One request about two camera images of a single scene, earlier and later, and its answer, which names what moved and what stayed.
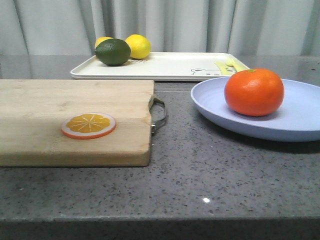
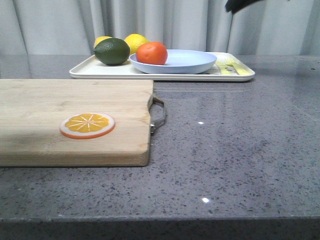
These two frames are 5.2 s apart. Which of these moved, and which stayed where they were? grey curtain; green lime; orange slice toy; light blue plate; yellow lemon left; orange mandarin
Moved: light blue plate; orange mandarin
Stayed: orange slice toy; yellow lemon left; grey curtain; green lime
